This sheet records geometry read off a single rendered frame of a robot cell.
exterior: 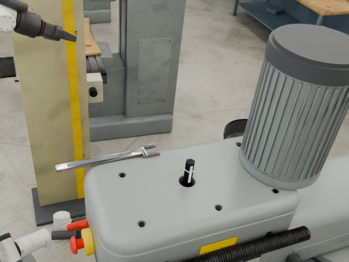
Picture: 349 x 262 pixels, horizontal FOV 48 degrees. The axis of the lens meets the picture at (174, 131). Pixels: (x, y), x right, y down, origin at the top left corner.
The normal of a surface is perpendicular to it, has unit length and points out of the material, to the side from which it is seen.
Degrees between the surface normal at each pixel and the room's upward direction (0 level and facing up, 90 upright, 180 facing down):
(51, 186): 90
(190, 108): 0
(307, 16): 90
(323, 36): 0
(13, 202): 0
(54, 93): 90
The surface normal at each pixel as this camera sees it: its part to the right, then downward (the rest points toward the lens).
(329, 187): 0.10, -0.79
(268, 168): -0.53, 0.47
